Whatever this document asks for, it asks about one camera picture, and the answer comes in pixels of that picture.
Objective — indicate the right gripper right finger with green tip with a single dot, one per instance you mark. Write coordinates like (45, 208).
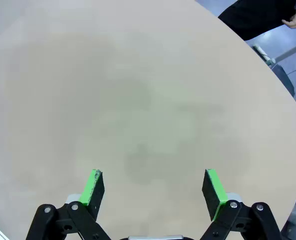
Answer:
(213, 195)

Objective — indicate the right gripper left finger with green tip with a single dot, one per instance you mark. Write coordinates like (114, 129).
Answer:
(90, 197)

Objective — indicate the white table foot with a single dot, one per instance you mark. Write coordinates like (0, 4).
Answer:
(261, 53)

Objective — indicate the grey metal bar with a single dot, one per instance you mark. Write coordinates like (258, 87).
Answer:
(292, 50)

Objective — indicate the person in denim jacket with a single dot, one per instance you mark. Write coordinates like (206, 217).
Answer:
(257, 17)

